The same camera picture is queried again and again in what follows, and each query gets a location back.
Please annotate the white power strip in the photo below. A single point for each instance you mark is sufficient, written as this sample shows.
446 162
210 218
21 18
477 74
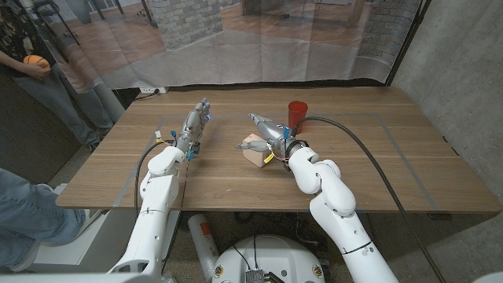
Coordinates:
151 90

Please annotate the standing person in dark shirt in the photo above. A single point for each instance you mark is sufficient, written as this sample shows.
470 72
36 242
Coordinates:
12 39

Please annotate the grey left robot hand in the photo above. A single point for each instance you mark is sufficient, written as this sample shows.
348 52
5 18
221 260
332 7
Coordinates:
192 123

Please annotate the dark cabinet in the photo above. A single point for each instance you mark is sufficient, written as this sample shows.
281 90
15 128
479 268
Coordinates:
27 129

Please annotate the small orange ball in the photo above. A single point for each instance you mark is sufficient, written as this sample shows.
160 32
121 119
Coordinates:
35 60

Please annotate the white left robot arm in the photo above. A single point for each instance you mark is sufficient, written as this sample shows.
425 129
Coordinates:
157 196

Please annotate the red plastic cup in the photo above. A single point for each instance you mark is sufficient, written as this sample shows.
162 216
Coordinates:
297 112

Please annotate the white cylinder with orange label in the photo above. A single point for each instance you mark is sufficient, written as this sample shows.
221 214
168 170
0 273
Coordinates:
202 239

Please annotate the black backdrop stand pole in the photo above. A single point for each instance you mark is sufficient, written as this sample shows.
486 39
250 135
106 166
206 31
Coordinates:
406 43

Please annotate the printed room backdrop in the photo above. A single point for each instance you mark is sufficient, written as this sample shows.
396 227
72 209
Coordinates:
236 51

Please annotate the seated person in blue jeans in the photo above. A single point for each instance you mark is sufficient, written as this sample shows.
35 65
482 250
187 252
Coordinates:
27 212

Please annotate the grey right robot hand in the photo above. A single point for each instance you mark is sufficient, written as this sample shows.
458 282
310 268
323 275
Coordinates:
275 133

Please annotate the pale pink jewelry box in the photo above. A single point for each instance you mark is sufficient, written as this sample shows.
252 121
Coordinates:
255 158

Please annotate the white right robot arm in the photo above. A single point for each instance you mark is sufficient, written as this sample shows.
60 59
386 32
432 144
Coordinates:
338 204

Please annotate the white robot torso base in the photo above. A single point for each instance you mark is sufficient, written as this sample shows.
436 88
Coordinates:
271 255

